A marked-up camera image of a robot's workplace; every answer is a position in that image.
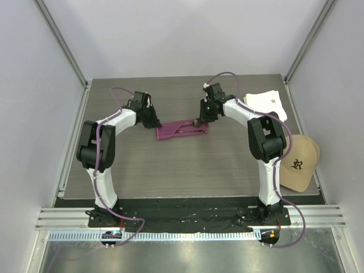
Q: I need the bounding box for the dark metal spoon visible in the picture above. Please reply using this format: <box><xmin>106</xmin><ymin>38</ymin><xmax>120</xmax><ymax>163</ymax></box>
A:
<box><xmin>181</xmin><ymin>119</ymin><xmax>203</xmax><ymax>128</ymax></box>

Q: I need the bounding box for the magenta cloth napkin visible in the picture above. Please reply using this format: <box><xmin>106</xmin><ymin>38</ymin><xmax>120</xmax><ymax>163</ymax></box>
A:
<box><xmin>156</xmin><ymin>120</ymin><xmax>209</xmax><ymax>141</ymax></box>

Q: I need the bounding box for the dark metal fork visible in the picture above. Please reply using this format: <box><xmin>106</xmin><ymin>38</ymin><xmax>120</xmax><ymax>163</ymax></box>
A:
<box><xmin>176</xmin><ymin>130</ymin><xmax>207</xmax><ymax>134</ymax></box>

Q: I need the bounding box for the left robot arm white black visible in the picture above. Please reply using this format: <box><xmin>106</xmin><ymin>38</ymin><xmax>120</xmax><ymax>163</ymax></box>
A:
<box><xmin>76</xmin><ymin>105</ymin><xmax>162</xmax><ymax>227</ymax></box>

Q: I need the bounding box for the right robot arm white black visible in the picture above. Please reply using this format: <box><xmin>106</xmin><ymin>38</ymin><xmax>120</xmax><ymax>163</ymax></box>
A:
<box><xmin>193</xmin><ymin>83</ymin><xmax>287</xmax><ymax>225</ymax></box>

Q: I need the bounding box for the white folded towel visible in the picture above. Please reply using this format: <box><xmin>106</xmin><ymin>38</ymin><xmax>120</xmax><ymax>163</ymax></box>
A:
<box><xmin>243</xmin><ymin>90</ymin><xmax>287</xmax><ymax>122</ymax></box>

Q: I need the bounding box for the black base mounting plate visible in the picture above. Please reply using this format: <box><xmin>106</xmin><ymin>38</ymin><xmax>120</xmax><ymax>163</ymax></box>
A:
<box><xmin>55</xmin><ymin>195</ymin><xmax>324</xmax><ymax>233</ymax></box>

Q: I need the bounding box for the tan baseball cap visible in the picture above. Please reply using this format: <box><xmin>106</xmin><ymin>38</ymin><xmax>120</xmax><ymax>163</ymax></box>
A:
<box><xmin>280</xmin><ymin>134</ymin><xmax>320</xmax><ymax>192</ymax></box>

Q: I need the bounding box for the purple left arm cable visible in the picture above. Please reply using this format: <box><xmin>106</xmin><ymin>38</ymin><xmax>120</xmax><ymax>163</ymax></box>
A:
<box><xmin>93</xmin><ymin>86</ymin><xmax>146</xmax><ymax>250</ymax></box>

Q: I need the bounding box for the aluminium frame post left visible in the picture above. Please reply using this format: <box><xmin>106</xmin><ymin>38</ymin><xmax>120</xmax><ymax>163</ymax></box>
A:
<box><xmin>34</xmin><ymin>0</ymin><xmax>88</xmax><ymax>88</ymax></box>

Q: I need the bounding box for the aluminium frame post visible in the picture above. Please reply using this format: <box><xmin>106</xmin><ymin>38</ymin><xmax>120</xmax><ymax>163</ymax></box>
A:
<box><xmin>284</xmin><ymin>0</ymin><xmax>338</xmax><ymax>84</ymax></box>
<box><xmin>34</xmin><ymin>0</ymin><xmax>88</xmax><ymax>88</ymax></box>

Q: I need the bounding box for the aluminium frame post right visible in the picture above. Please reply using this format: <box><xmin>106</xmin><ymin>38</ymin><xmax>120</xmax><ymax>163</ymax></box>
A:
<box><xmin>284</xmin><ymin>0</ymin><xmax>338</xmax><ymax>84</ymax></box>

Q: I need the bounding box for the slotted cable duct strip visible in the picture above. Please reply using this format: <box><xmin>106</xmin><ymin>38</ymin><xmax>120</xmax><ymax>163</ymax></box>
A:
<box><xmin>48</xmin><ymin>230</ymin><xmax>261</xmax><ymax>242</ymax></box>

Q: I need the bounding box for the aluminium front rail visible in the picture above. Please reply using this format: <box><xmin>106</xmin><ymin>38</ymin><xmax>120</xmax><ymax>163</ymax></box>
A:
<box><xmin>35</xmin><ymin>205</ymin><xmax>346</xmax><ymax>230</ymax></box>

